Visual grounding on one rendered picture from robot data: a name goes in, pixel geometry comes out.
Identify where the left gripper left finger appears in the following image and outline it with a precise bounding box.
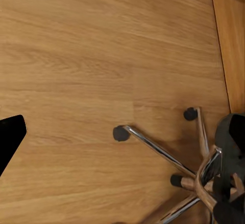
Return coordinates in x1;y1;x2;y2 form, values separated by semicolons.
0;115;27;176

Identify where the swivel chair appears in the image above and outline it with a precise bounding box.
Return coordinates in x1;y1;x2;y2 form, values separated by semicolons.
113;106;245;224

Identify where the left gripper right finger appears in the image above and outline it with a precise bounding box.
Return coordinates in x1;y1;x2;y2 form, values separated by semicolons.
229;114;245;156

